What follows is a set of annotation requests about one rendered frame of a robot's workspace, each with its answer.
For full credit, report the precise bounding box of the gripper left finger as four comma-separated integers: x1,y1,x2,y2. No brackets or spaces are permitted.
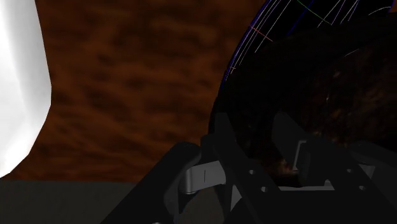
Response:
101,112,281,224

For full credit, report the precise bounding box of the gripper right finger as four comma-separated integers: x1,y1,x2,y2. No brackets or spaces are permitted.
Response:
272,110,397,213

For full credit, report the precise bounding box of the black plate with thin lines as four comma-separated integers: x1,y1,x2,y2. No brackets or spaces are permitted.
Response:
208,0,397,187

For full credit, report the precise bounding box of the white rounded object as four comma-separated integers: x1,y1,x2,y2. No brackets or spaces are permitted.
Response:
0,0,52,179

